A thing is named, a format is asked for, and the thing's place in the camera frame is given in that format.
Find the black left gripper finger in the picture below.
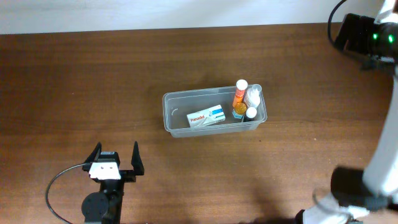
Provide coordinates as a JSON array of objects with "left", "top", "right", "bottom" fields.
[
  {"left": 82, "top": 142, "right": 102, "bottom": 171},
  {"left": 131, "top": 141, "right": 145, "bottom": 175}
]

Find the small jar gold lid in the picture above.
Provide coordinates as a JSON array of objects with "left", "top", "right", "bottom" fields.
[{"left": 233, "top": 102, "right": 247, "bottom": 119}]

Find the orange tablet tube white cap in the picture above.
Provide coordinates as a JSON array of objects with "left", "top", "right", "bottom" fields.
[{"left": 232, "top": 79, "right": 248, "bottom": 108}]

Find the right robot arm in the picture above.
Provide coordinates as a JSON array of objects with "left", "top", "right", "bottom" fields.
[{"left": 293, "top": 1, "right": 397, "bottom": 224}]

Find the white Panadol box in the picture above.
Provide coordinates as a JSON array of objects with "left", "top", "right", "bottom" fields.
[{"left": 187, "top": 105, "right": 226, "bottom": 128}]

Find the dark brown syrup bottle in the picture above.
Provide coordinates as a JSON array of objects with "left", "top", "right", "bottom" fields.
[{"left": 243, "top": 107, "right": 257, "bottom": 122}]

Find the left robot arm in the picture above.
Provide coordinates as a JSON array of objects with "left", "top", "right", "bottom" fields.
[{"left": 81, "top": 142, "right": 144, "bottom": 224}]

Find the white calamine spray bottle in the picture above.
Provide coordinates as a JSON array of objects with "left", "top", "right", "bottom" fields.
[{"left": 243, "top": 84, "right": 262, "bottom": 108}]

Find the clear plastic container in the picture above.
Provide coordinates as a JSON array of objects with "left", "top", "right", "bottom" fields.
[{"left": 162, "top": 86, "right": 267, "bottom": 138}]

